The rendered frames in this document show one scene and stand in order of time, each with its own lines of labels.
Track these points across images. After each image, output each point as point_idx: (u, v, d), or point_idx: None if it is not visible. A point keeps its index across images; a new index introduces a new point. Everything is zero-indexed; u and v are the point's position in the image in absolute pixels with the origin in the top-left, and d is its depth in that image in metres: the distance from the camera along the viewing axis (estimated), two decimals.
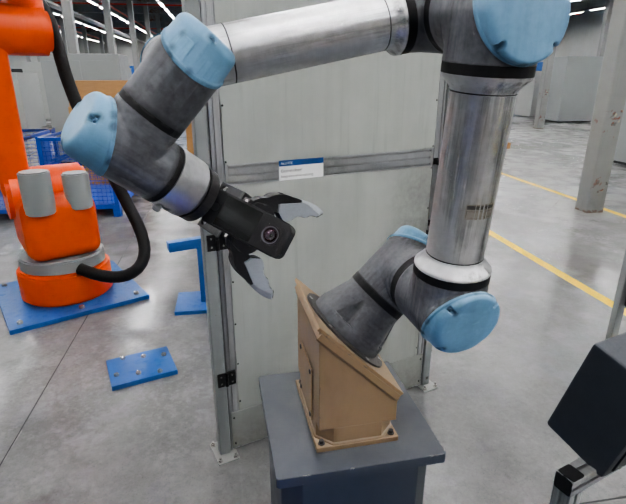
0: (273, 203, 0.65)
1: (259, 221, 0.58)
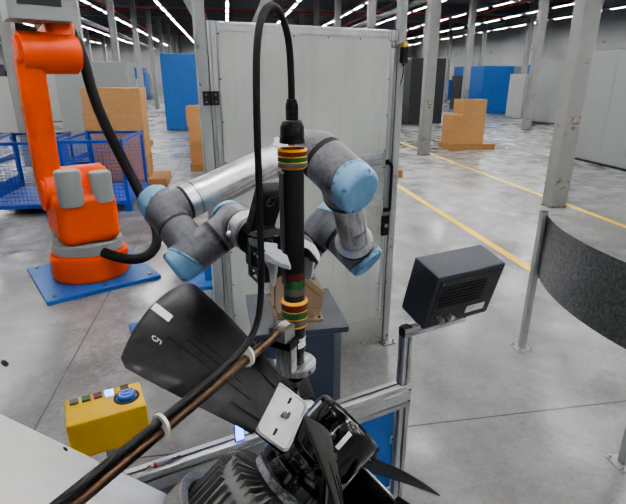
0: None
1: None
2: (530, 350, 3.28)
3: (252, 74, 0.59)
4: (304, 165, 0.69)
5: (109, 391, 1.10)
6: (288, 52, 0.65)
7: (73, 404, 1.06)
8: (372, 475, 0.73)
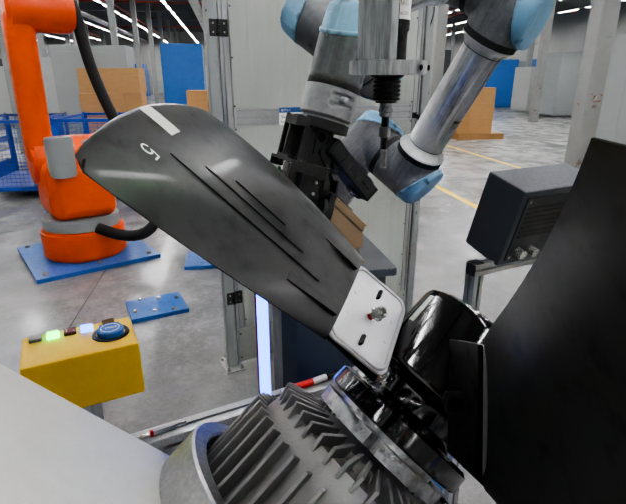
0: None
1: None
2: None
3: None
4: None
5: (87, 326, 0.78)
6: None
7: (34, 341, 0.74)
8: None
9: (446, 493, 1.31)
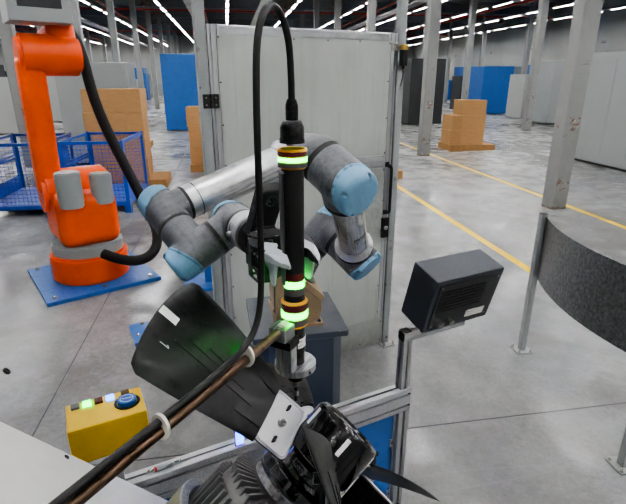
0: None
1: None
2: (529, 352, 3.29)
3: (252, 74, 0.59)
4: (304, 165, 0.69)
5: (110, 396, 1.10)
6: (288, 52, 0.65)
7: (74, 409, 1.06)
8: None
9: None
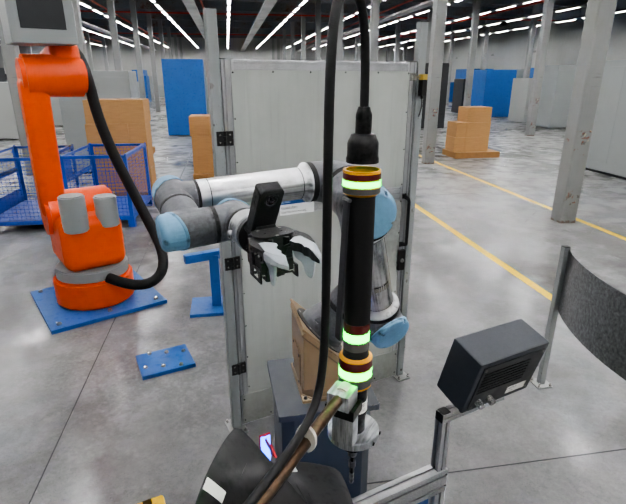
0: (297, 233, 0.82)
1: None
2: (549, 386, 3.19)
3: (325, 74, 0.44)
4: (378, 191, 0.54)
5: None
6: (364, 46, 0.50)
7: None
8: None
9: None
